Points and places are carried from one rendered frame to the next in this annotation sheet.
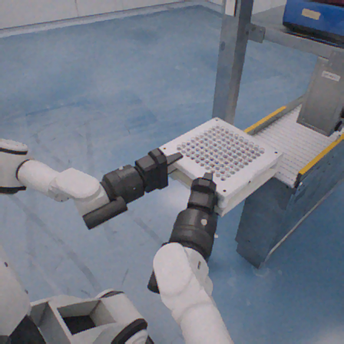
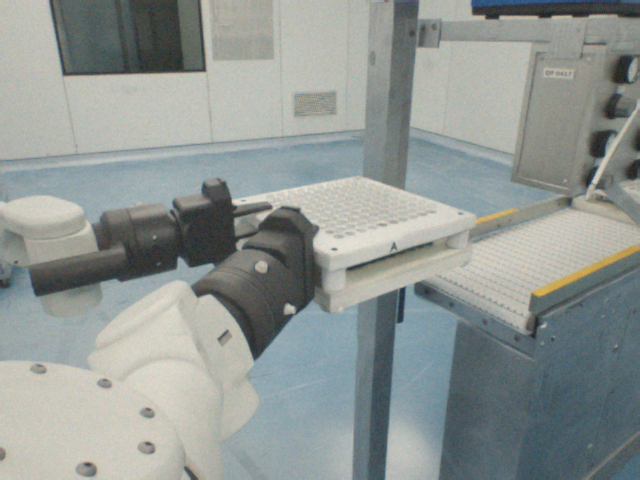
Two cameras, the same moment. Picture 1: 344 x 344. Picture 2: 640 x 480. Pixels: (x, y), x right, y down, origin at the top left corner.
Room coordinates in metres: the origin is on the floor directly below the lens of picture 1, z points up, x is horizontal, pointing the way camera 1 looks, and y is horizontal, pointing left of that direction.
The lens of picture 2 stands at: (-0.06, -0.16, 1.28)
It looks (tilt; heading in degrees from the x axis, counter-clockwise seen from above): 23 degrees down; 7
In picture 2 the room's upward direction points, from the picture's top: straight up
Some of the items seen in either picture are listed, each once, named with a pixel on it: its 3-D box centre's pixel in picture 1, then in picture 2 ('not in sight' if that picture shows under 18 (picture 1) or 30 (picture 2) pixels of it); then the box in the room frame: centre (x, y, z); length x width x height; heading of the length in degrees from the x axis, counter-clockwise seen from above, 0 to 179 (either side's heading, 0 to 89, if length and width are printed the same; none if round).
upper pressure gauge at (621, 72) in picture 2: not in sight; (629, 69); (0.69, -0.49, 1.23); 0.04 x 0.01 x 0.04; 132
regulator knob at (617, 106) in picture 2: not in sight; (624, 103); (0.69, -0.49, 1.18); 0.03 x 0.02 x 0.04; 132
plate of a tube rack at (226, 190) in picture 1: (219, 153); (348, 213); (0.61, -0.13, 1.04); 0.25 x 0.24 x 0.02; 42
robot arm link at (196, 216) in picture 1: (199, 215); (269, 281); (0.40, -0.06, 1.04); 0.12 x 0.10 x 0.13; 164
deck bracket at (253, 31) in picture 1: (253, 34); (422, 33); (0.87, -0.23, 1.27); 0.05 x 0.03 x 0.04; 42
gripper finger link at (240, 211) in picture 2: (171, 157); (248, 207); (0.57, 0.00, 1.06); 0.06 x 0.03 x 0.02; 124
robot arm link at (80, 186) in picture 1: (77, 193); (44, 240); (0.46, 0.22, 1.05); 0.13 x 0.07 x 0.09; 60
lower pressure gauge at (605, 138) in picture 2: not in sight; (607, 144); (0.68, -0.47, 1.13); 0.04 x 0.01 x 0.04; 132
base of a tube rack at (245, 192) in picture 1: (217, 166); (347, 245); (0.61, -0.13, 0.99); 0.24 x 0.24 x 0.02; 42
